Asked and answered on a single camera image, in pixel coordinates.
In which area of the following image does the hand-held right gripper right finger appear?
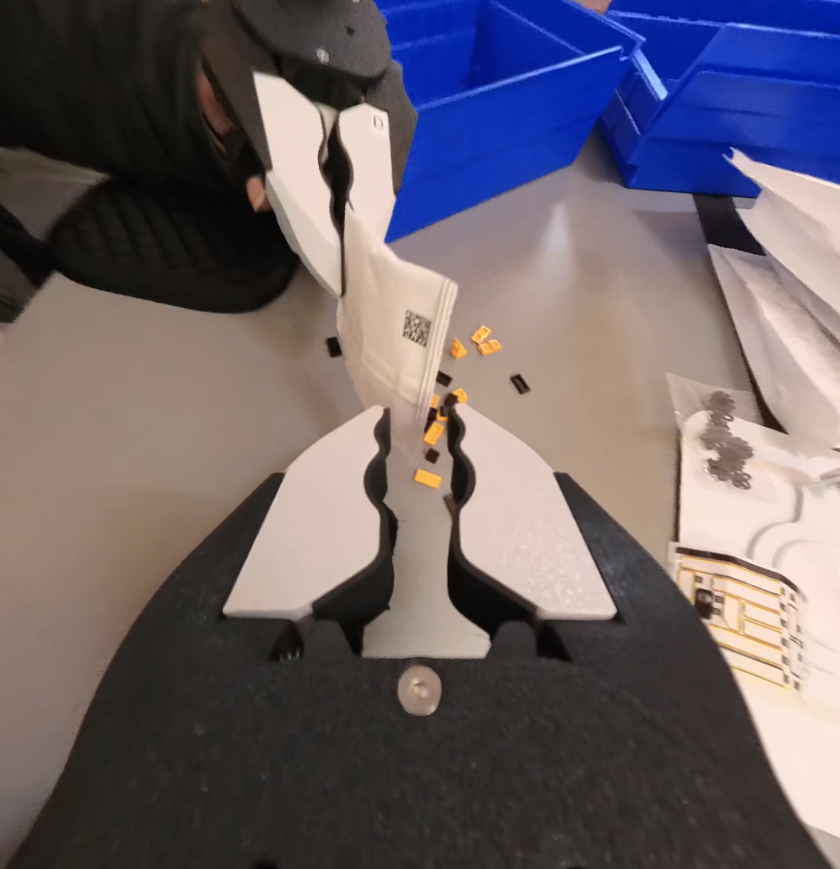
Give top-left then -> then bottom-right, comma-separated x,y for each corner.
447,405 -> 619,621

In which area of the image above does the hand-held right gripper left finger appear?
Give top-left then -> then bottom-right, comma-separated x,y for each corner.
223,405 -> 398,621

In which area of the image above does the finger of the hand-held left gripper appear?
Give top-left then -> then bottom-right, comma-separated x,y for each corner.
336,109 -> 400,259
253,71 -> 346,300

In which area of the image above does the large blue storage bin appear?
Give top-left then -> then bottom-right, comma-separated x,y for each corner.
377,0 -> 641,243

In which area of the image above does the white printed paper bag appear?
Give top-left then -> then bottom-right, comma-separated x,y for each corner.
336,242 -> 459,425

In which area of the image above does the pile of small lego pieces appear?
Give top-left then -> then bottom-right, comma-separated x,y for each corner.
325,326 -> 532,492

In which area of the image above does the person's left forearm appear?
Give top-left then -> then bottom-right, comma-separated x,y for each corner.
0,0 -> 244,184

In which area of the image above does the lego sticker sheet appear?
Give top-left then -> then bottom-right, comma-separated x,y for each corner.
669,544 -> 811,693

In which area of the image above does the translucent plastic bag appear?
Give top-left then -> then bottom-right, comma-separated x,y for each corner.
665,374 -> 840,544

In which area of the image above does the grey fleece jacket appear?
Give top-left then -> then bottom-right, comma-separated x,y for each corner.
0,184 -> 57,327

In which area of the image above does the white folded paper bag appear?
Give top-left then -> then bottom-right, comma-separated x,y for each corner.
706,245 -> 840,438

